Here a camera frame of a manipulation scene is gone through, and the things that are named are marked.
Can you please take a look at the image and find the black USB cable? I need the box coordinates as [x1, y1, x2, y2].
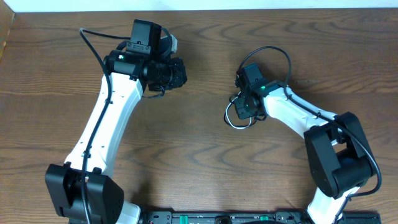
[223, 93, 268, 129]

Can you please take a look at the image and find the white USB cable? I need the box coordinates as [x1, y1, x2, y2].
[224, 91, 256, 130]

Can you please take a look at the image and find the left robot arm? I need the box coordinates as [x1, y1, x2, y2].
[45, 19, 187, 223]

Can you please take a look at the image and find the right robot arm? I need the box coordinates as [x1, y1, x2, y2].
[233, 63, 380, 223]

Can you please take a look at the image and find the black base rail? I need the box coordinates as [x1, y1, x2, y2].
[137, 209, 382, 224]

